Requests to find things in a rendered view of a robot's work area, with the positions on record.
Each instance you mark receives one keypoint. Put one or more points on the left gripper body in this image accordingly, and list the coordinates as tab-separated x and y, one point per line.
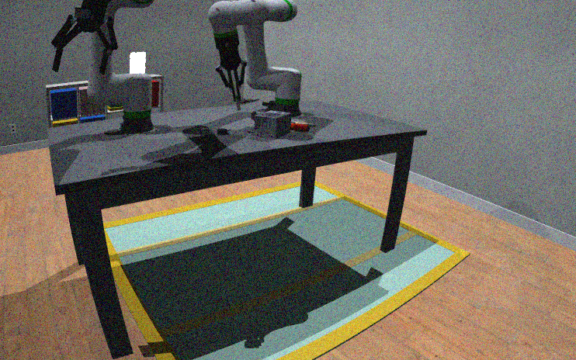
229	56

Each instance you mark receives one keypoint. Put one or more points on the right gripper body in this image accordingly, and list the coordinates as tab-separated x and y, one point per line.
100	5

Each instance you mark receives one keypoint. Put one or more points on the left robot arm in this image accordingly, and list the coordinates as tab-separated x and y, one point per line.
225	16

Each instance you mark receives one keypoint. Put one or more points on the red screwdriver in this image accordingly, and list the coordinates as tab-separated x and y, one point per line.
300	127

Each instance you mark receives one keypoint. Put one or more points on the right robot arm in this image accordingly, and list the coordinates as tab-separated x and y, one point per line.
133	91

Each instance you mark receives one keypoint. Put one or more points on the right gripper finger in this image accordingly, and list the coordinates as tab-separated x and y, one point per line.
109	47
61	39

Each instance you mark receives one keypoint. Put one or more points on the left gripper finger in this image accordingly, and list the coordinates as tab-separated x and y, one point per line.
219	70
239	83

